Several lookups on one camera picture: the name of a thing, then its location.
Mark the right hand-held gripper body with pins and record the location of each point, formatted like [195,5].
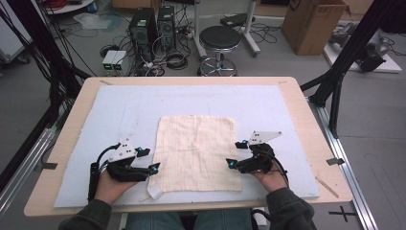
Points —
[258,163]

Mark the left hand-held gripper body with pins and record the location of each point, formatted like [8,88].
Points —
[123,171]

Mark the cream cloth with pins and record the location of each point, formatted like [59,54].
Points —
[194,153]

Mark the person's right hand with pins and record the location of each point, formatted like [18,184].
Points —
[273,180]

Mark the person's left hand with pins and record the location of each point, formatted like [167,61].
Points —
[110,190]

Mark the person's left leg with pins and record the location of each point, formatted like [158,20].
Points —
[151,221]

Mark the person's leg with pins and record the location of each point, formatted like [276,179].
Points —
[151,221]
[223,220]

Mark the person's right leg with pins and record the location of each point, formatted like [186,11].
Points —
[223,220]

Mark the white power strip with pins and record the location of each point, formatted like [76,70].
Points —
[262,221]

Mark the white foam board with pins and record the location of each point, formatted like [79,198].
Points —
[178,99]

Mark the thin wooden stick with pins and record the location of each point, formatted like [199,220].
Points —
[327,187]

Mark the black tape piece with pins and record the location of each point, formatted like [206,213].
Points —
[49,166]
[335,161]

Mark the white power supply box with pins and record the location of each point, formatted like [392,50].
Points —
[108,59]
[120,60]

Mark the black cross tape mark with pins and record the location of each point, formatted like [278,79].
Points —
[343,213]

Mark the black round stool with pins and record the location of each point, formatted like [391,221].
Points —
[220,37]

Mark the wide black computer tower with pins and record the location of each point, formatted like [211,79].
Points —
[142,32]

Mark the narrow black computer tower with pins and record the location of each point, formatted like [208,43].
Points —
[166,28]

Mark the flat black device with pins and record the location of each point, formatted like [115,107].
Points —
[236,19]

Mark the brown cardboard box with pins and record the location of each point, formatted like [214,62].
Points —
[312,28]

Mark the clear plastic bag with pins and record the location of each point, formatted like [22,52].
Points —
[92,20]

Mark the white round table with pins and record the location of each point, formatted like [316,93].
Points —
[73,8]

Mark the white base board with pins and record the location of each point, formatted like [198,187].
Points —
[389,67]

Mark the white panel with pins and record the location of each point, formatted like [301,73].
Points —
[9,38]

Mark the aluminium rail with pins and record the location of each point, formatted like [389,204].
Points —
[348,179]
[28,159]

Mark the white desk frame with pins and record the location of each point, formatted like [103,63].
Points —
[250,32]

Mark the black metal frame strut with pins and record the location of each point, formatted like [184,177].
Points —
[351,48]

